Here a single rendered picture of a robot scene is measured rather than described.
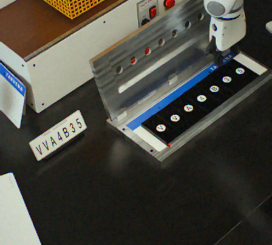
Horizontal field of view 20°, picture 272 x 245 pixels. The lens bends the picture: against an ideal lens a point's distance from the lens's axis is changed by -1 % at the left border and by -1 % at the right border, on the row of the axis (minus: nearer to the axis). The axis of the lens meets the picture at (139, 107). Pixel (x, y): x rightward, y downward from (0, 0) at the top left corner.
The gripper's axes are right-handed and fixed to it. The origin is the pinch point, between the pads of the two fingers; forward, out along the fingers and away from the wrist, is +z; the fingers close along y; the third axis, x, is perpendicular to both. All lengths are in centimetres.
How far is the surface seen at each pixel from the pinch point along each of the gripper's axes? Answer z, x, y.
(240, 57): 1.1, -2.7, 2.6
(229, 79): 0.9, -6.8, -6.0
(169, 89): 1.9, 2.9, -19.3
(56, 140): 1, 10, -52
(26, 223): -6, -11, -76
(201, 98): 0.9, -6.5, -16.4
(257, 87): 1.9, -13.5, -2.3
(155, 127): 0.9, -5.4, -31.9
